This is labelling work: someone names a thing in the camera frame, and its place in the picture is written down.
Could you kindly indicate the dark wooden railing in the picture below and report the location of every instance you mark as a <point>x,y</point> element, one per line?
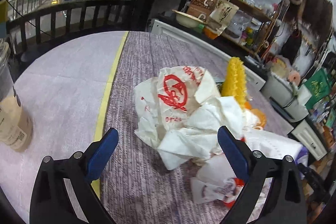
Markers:
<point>51,26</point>

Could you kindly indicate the white face mask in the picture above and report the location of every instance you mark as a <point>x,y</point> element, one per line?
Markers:
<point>273,145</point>

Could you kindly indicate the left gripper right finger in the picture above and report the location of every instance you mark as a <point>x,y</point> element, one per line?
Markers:
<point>285,202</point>

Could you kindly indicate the cream enamel bowl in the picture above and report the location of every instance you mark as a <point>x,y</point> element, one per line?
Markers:
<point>187,20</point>

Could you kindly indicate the white printer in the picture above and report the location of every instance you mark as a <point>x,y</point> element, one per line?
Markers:
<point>291,99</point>

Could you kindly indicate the yellow foam fruit net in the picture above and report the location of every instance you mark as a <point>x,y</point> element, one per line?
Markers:
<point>235,82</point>

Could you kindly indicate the white tissue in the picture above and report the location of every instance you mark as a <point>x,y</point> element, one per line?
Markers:
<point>198,136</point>

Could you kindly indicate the beige printed paper bag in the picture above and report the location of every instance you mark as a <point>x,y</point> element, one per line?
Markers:
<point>221,17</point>

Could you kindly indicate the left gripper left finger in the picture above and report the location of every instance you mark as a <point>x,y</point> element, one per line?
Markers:
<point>50,202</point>

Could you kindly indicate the green tote bag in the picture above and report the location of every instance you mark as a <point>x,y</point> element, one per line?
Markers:
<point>319,87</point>

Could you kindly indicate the grey woven table mat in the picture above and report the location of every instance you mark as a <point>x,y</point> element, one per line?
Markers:
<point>136,187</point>

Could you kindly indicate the brown cardboard box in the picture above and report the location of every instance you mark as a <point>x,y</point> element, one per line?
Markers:
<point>201,9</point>

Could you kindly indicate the orange white plastic bag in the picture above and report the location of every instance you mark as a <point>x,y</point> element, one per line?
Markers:
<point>220,187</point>

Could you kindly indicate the plastic cup with label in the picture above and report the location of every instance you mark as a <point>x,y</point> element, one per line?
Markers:
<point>16,124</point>

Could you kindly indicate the white paper bag red print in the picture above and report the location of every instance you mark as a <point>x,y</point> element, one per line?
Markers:
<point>165,102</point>

